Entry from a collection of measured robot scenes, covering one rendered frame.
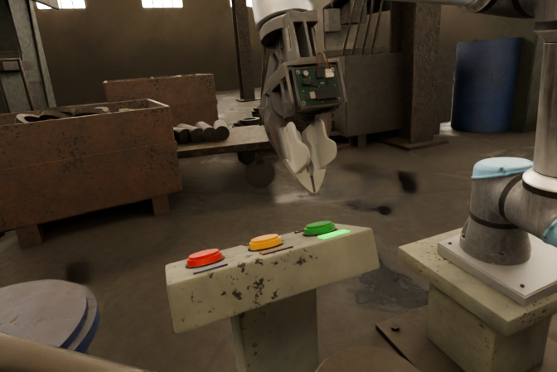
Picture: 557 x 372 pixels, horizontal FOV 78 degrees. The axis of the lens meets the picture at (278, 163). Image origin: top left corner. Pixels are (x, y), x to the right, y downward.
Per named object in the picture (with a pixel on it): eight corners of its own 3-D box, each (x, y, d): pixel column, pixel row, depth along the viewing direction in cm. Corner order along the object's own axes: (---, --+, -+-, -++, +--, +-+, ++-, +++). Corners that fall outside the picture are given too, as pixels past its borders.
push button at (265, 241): (288, 249, 41) (284, 234, 41) (256, 258, 40) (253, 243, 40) (277, 245, 45) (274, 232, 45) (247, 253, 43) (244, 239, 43)
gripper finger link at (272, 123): (274, 161, 43) (261, 92, 43) (271, 161, 44) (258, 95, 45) (308, 154, 44) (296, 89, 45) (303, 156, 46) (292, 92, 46)
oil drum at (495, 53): (528, 128, 348) (541, 34, 323) (486, 136, 328) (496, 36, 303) (476, 120, 401) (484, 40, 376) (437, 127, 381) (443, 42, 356)
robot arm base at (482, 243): (446, 243, 89) (448, 210, 86) (483, 224, 95) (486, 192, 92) (506, 273, 76) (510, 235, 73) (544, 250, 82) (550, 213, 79)
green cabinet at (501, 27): (481, 126, 370) (496, -29, 327) (525, 118, 394) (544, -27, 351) (525, 133, 327) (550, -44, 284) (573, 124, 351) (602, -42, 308)
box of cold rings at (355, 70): (393, 120, 437) (394, 48, 412) (451, 132, 352) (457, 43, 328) (304, 132, 399) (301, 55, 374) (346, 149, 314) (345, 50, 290)
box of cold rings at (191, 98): (204, 132, 441) (196, 72, 420) (222, 144, 368) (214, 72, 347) (117, 145, 401) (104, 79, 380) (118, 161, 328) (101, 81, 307)
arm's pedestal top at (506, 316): (397, 258, 97) (397, 246, 96) (480, 233, 108) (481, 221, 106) (506, 338, 68) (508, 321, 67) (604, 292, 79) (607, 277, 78)
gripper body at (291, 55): (291, 114, 37) (270, 7, 38) (267, 129, 45) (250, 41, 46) (351, 107, 40) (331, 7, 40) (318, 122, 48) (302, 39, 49)
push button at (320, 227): (341, 234, 44) (339, 221, 44) (313, 243, 42) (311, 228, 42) (327, 232, 47) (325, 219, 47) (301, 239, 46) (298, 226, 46)
